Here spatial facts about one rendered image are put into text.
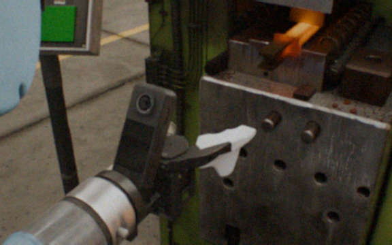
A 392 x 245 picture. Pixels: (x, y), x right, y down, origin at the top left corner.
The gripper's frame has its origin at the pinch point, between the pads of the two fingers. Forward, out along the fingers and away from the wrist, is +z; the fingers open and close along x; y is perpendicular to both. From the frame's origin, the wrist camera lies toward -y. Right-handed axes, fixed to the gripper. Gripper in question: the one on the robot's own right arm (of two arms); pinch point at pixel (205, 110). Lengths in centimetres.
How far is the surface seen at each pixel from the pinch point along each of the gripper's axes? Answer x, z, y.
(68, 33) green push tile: -41.0, 14.7, 0.5
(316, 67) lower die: 6.0, 30.7, 3.6
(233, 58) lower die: -11.3, 30.7, 5.7
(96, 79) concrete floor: -173, 156, 99
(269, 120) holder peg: 1.3, 20.9, 11.6
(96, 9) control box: -39.9, 22.6, -2.6
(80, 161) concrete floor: -116, 80, 100
